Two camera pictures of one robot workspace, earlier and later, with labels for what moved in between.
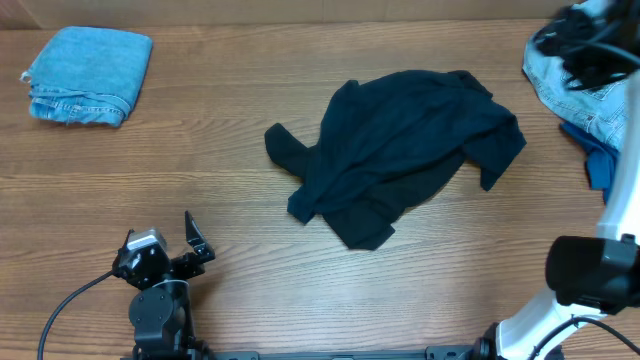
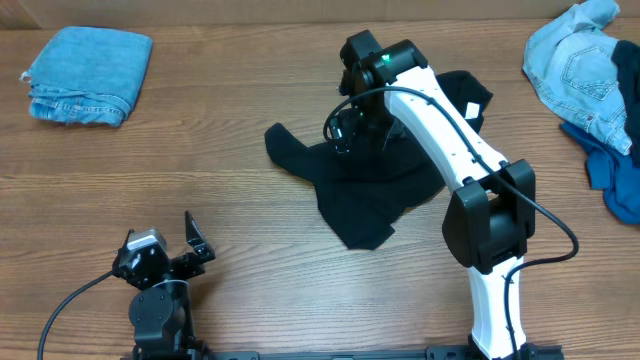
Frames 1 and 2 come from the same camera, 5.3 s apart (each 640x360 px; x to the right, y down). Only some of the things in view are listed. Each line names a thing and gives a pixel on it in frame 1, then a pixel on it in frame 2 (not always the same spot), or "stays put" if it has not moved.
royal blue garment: [601, 158] stays put
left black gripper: [185, 262] stays put
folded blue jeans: [88, 76] stays put
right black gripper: [584, 59] to [343, 133]
